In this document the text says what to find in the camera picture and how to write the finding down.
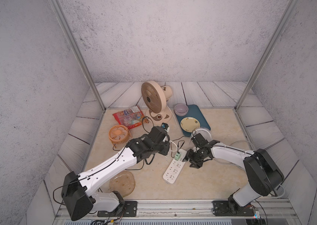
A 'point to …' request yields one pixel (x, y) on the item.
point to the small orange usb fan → (118, 134)
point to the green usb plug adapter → (177, 156)
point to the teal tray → (194, 111)
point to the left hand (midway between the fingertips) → (169, 145)
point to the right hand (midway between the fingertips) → (185, 162)
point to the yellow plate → (188, 124)
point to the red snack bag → (131, 117)
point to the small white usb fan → (204, 131)
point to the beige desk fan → (155, 97)
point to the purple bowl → (181, 109)
